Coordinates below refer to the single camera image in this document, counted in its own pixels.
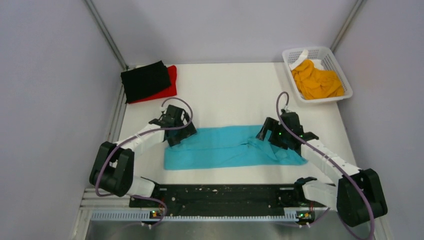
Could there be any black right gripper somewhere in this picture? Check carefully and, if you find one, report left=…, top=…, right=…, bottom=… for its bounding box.
left=256, top=117, right=291, bottom=150

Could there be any cyan t-shirt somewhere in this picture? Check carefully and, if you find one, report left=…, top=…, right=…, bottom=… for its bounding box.
left=164, top=125, right=307, bottom=171

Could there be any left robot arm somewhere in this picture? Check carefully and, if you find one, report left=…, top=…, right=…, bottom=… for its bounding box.
left=89, top=104, right=197, bottom=208

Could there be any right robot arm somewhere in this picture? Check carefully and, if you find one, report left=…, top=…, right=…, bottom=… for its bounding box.
left=256, top=110, right=388, bottom=227

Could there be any folded red t-shirt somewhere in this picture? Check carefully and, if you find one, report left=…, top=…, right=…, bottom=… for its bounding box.
left=129, top=65, right=178, bottom=105

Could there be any orange t-shirt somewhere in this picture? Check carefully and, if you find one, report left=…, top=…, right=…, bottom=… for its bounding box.
left=291, top=59, right=345, bottom=100

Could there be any folded black t-shirt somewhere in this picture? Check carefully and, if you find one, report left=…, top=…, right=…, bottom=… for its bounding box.
left=120, top=61, right=172, bottom=104

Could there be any white cloth in basket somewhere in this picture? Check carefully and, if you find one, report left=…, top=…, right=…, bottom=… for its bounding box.
left=289, top=49, right=324, bottom=70

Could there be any white plastic basket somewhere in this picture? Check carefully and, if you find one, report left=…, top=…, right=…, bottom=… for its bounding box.
left=282, top=46, right=353, bottom=104

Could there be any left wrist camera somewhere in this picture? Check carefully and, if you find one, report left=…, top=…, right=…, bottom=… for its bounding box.
left=160, top=104, right=168, bottom=111

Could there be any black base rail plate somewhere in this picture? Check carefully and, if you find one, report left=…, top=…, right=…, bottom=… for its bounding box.
left=129, top=184, right=322, bottom=217

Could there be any white cable duct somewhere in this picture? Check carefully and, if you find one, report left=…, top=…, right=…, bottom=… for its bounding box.
left=90, top=209, right=314, bottom=223

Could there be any right aluminium frame post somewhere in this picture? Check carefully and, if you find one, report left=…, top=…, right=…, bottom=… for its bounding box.
left=330, top=0, right=367, bottom=53

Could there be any aluminium frame post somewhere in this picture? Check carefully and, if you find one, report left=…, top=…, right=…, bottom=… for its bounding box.
left=83, top=0, right=129, bottom=70
left=330, top=0, right=367, bottom=53

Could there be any left aluminium frame post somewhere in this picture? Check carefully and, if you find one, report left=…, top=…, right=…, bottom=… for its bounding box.
left=83, top=0, right=129, bottom=70

